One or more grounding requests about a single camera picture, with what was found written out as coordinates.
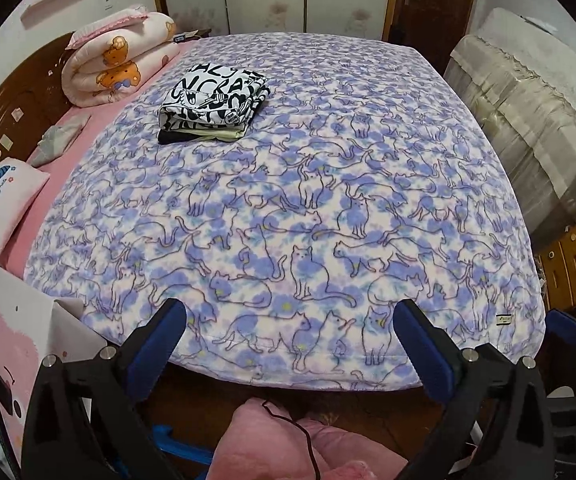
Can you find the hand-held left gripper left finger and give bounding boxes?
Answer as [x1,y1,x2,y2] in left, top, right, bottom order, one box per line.
[20,298,188,480]

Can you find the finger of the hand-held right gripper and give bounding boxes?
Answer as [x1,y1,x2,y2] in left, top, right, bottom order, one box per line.
[548,310,576,347]

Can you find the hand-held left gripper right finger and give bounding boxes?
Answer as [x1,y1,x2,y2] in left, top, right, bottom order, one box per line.
[393,299,558,480]

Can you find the white black printed jacket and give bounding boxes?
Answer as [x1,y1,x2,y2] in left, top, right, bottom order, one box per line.
[158,62,271,133]

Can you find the white plastic object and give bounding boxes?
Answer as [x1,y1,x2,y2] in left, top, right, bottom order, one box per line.
[545,384,576,402]

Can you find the person's pink clothing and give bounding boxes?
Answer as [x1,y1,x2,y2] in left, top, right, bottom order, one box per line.
[210,399,409,480]

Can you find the pink white box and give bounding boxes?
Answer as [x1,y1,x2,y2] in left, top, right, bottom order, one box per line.
[0,255,109,480]

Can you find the purple cat print blanket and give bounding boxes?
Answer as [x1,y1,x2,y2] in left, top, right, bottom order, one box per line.
[23,34,549,392]

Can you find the small pink pillow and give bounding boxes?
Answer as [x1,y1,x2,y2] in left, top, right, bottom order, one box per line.
[0,157,51,256]

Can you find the folded green black garment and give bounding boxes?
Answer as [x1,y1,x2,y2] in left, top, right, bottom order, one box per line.
[158,122,249,145]

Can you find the beige covered furniture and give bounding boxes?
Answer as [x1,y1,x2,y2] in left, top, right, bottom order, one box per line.
[443,7,576,236]

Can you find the pink bed sheet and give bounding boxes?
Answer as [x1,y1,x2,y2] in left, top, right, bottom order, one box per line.
[0,40,204,281]

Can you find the grey white cloth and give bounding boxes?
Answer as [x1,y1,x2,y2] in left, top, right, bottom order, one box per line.
[27,112,93,168]

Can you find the wooden headboard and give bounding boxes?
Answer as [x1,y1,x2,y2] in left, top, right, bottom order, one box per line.
[0,32,76,181]

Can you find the rolled pink bear quilt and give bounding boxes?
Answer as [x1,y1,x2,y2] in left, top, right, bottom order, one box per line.
[62,4,181,108]

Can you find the white lace cloth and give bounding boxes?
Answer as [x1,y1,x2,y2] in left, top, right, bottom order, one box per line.
[468,7,576,161]

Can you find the dark bedside items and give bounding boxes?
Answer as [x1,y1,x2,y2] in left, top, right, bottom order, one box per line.
[170,29,211,43]

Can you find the brown wooden door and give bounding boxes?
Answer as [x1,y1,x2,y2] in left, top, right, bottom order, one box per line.
[390,0,484,61]

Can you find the black cable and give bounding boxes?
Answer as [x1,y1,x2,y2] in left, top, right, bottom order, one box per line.
[260,400,321,480]

